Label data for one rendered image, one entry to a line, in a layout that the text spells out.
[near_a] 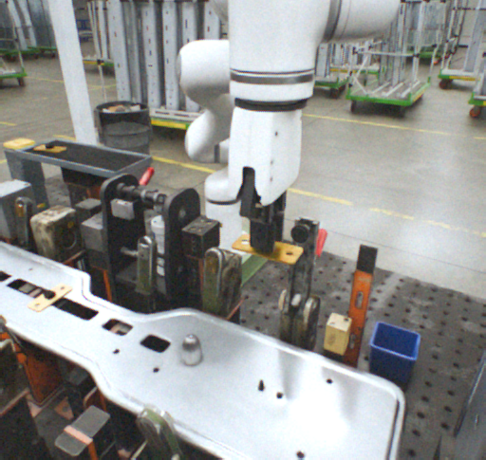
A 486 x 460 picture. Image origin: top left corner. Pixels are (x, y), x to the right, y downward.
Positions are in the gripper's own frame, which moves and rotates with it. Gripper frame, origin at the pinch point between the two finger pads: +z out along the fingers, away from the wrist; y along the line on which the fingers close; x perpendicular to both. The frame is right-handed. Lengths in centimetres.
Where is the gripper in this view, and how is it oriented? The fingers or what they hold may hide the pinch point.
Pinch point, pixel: (267, 230)
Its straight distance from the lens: 48.5
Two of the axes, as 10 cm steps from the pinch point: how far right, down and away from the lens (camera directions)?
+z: 0.0, 8.9, 4.7
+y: -4.6, 4.1, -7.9
